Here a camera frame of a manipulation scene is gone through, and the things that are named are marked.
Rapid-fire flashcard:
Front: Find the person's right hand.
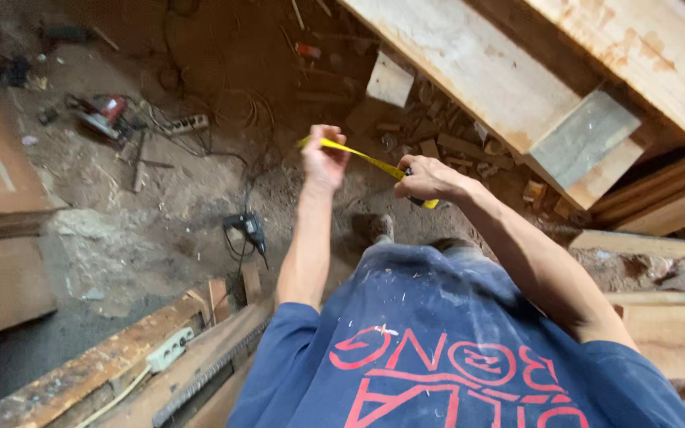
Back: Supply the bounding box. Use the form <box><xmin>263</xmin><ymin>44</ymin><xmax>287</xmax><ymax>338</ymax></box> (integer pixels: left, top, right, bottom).
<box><xmin>394</xmin><ymin>155</ymin><xmax>468</xmax><ymax>203</ymax></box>

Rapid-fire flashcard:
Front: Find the person's left hand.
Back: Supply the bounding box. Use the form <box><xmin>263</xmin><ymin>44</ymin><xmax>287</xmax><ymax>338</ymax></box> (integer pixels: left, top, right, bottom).
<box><xmin>301</xmin><ymin>124</ymin><xmax>352</xmax><ymax>192</ymax></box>

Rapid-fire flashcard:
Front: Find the yellow tape measure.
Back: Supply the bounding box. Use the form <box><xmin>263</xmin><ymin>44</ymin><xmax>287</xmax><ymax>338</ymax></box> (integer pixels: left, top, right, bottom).
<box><xmin>295</xmin><ymin>136</ymin><xmax>440</xmax><ymax>210</ymax></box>

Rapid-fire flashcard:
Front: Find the person's shoe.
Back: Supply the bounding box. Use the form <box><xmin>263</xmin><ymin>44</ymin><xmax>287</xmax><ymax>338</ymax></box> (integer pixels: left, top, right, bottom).
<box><xmin>351</xmin><ymin>213</ymin><xmax>396</xmax><ymax>245</ymax></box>

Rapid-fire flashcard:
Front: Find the heap of wood scraps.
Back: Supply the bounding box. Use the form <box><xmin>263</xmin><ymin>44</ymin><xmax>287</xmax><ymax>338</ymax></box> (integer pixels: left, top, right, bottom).
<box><xmin>372</xmin><ymin>83</ymin><xmax>581</xmax><ymax>221</ymax></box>

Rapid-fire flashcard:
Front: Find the small pale wood offcut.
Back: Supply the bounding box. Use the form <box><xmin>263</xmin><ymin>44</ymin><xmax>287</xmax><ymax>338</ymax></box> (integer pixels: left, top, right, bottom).
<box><xmin>365</xmin><ymin>50</ymin><xmax>416</xmax><ymax>109</ymax></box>

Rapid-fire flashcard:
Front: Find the black power drill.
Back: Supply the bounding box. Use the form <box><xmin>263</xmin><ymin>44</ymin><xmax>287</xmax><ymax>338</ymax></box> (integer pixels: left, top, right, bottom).
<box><xmin>222</xmin><ymin>212</ymin><xmax>271</xmax><ymax>271</ymax></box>

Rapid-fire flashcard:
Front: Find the large pale wooden plank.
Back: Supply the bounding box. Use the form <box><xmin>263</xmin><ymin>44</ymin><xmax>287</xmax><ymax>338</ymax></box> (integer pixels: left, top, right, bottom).
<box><xmin>338</xmin><ymin>0</ymin><xmax>647</xmax><ymax>210</ymax></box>

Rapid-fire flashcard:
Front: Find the white power strip on floor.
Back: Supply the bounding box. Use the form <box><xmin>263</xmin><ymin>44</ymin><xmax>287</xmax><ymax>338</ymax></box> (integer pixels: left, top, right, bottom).
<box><xmin>164</xmin><ymin>113</ymin><xmax>210</xmax><ymax>135</ymax></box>

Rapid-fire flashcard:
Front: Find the grey wooden block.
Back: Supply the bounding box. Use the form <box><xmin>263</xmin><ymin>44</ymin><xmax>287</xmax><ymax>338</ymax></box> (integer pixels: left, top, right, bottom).
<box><xmin>528</xmin><ymin>89</ymin><xmax>642</xmax><ymax>191</ymax></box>

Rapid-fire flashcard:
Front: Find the blue shirt with red print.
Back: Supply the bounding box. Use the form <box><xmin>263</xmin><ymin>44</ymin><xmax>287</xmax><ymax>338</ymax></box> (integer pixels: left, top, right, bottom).
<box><xmin>226</xmin><ymin>241</ymin><xmax>685</xmax><ymax>428</ymax></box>

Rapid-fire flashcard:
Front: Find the red circular saw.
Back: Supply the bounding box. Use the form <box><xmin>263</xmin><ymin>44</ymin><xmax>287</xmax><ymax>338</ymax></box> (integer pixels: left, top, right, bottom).
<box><xmin>67</xmin><ymin>94</ymin><xmax>136</xmax><ymax>142</ymax></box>

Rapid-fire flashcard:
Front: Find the pale wooden slat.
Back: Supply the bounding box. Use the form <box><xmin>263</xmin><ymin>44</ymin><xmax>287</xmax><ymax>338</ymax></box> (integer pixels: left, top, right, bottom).
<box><xmin>568</xmin><ymin>229</ymin><xmax>685</xmax><ymax>260</ymax></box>

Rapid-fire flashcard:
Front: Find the stack of brown wooden boards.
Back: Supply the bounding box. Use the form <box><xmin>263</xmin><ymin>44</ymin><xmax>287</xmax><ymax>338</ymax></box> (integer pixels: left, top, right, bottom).
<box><xmin>589</xmin><ymin>153</ymin><xmax>685</xmax><ymax>237</ymax></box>

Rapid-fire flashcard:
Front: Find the threaded metal rod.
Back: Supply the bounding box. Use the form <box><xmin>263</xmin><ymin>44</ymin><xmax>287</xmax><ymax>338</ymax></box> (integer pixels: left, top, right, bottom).
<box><xmin>151</xmin><ymin>315</ymin><xmax>273</xmax><ymax>428</ymax></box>

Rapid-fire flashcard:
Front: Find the thick wooden beam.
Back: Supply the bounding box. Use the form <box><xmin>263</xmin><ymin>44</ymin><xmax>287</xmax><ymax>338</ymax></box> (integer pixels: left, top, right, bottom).
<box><xmin>524</xmin><ymin>0</ymin><xmax>685</xmax><ymax>162</ymax></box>

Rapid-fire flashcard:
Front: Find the pale wooden board block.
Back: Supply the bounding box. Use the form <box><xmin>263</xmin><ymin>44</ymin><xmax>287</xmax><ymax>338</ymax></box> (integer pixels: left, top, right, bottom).
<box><xmin>604</xmin><ymin>290</ymin><xmax>685</xmax><ymax>381</ymax></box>

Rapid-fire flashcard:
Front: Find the worn wooden workbench beam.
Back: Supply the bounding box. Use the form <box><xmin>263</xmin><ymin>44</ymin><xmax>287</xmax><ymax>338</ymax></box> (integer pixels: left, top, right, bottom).
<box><xmin>0</xmin><ymin>278</ymin><xmax>275</xmax><ymax>428</ymax></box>

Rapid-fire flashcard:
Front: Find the black power cable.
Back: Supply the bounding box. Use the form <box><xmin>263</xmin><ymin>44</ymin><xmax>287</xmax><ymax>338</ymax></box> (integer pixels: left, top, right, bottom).
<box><xmin>140</xmin><ymin>89</ymin><xmax>278</xmax><ymax>298</ymax></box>

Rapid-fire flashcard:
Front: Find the white wall socket block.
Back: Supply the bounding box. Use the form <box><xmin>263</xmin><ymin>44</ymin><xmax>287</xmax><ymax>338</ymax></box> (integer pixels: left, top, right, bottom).
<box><xmin>146</xmin><ymin>326</ymin><xmax>196</xmax><ymax>374</ymax></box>

